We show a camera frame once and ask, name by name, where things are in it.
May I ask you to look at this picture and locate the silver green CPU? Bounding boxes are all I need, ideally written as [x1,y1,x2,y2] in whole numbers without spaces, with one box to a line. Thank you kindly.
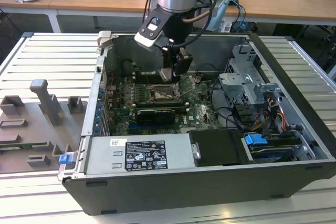
[157,67,174,81]

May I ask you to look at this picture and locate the metal socket cover frame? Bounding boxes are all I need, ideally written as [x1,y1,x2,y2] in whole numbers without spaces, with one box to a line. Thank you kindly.
[179,75,197,98]

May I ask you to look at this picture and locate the CPU socket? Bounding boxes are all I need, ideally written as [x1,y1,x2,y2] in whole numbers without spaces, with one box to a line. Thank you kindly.
[146,82,184,103]

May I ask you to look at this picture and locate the pale blue teach pendant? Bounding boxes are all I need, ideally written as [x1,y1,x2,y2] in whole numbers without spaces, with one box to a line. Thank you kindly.
[209,0,231,32]

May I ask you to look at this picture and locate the metal drive cage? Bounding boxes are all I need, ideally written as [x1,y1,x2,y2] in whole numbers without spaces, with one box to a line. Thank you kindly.
[217,44,284,106]

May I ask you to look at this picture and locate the green motherboard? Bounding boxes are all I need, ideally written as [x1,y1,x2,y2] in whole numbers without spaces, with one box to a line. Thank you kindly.
[106,73,224,134]

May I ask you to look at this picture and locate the black graphics card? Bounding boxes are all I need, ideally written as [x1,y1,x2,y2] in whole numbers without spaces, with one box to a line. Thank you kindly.
[135,108,177,127]

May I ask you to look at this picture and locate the hard disk in blue carrier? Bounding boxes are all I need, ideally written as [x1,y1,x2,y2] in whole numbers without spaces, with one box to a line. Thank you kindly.
[243,132,302,164]

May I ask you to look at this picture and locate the grey power supply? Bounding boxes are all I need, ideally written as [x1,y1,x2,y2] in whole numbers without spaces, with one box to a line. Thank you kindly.
[84,132,197,175]

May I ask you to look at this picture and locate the black grey PC case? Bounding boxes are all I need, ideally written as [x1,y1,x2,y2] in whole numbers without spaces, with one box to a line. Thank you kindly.
[57,30,336,216]

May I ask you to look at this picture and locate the grey parts rack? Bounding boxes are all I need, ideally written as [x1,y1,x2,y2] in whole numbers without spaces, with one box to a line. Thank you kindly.
[0,78,89,175]

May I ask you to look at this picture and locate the green RAM stick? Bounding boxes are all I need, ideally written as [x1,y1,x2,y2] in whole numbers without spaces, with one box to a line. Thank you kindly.
[0,143,36,150]

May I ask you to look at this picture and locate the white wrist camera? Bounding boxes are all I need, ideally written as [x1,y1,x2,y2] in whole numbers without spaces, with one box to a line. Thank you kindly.
[133,11,170,48]

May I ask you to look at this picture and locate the coloured power wires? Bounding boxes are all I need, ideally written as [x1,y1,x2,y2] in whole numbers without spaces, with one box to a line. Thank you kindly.
[251,97,288,137]

